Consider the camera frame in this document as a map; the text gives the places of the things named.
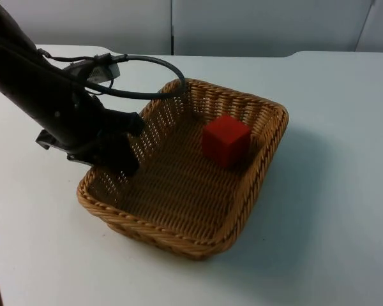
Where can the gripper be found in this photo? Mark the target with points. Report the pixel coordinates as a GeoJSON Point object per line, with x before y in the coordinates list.
{"type": "Point", "coordinates": [89, 143]}

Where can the pale brown wicker basket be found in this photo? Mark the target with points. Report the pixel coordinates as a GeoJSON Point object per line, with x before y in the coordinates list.
{"type": "Point", "coordinates": [178, 191]}

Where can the red cube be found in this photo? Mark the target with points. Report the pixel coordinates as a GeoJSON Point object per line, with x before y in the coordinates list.
{"type": "Point", "coordinates": [226, 140]}

